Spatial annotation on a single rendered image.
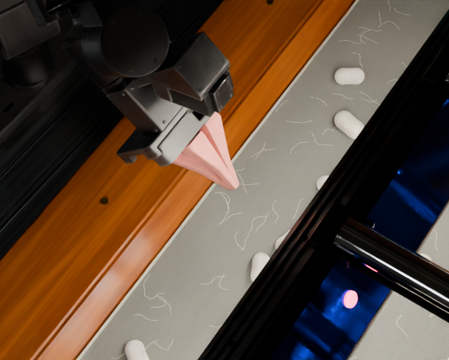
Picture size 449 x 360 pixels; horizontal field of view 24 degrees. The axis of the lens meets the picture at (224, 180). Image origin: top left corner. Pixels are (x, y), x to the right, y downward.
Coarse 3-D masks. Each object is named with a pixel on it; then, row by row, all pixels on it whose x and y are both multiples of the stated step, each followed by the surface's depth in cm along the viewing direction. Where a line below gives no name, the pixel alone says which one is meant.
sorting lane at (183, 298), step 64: (384, 0) 123; (448, 0) 123; (320, 64) 118; (384, 64) 118; (256, 128) 113; (320, 128) 113; (256, 192) 109; (192, 256) 106; (448, 256) 106; (128, 320) 102; (192, 320) 102; (384, 320) 102
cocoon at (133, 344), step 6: (132, 342) 99; (138, 342) 99; (126, 348) 99; (132, 348) 99; (138, 348) 99; (144, 348) 99; (126, 354) 99; (132, 354) 98; (138, 354) 98; (144, 354) 99
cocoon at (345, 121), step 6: (336, 114) 112; (342, 114) 112; (348, 114) 112; (336, 120) 112; (342, 120) 112; (348, 120) 112; (354, 120) 112; (342, 126) 112; (348, 126) 111; (354, 126) 111; (360, 126) 111; (348, 132) 112; (354, 132) 111; (354, 138) 112
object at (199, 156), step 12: (192, 144) 91; (204, 144) 92; (180, 156) 96; (192, 156) 93; (204, 156) 92; (216, 156) 93; (192, 168) 96; (204, 168) 96; (216, 168) 94; (216, 180) 96; (228, 180) 95
